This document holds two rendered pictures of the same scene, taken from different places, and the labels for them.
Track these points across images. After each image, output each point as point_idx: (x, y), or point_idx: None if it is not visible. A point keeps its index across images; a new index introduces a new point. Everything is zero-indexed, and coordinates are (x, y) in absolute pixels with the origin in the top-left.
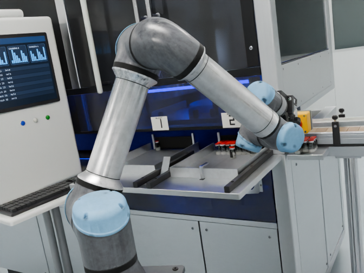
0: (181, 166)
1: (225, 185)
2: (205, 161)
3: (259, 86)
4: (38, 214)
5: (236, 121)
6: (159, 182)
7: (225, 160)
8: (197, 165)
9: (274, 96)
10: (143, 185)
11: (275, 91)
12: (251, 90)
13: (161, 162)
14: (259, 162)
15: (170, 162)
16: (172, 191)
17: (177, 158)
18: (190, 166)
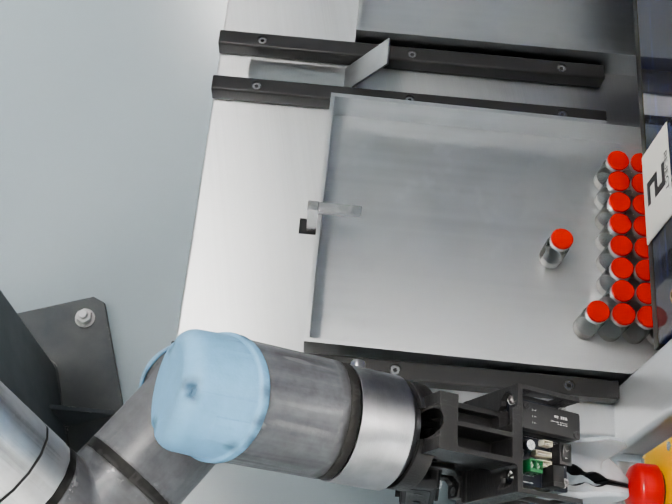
0: (401, 112)
1: (244, 325)
2: (509, 164)
3: (174, 394)
4: None
5: (654, 207)
6: (261, 102)
7: (519, 237)
8: (454, 154)
9: (210, 462)
10: (243, 61)
11: (265, 456)
12: (176, 359)
13: (402, 36)
14: (451, 385)
15: (440, 57)
16: (201, 172)
17: (481, 63)
18: (447, 131)
